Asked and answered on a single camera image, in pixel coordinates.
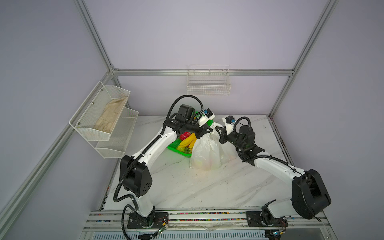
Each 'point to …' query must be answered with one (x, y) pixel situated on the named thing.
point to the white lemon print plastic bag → (209, 153)
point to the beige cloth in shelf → (108, 118)
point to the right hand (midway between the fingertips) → (215, 126)
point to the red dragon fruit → (184, 135)
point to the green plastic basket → (173, 146)
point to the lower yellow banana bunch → (186, 145)
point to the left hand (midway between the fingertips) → (210, 130)
